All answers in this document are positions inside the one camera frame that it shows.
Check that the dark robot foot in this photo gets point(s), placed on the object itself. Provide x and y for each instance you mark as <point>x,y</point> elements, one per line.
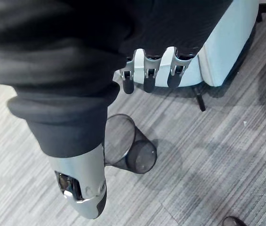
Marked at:
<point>234,221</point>

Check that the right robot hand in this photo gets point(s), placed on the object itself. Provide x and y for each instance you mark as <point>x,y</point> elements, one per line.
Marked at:
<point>59,58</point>

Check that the black armchair leg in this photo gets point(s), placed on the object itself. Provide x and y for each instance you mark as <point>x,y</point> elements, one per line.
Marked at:
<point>199,98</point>

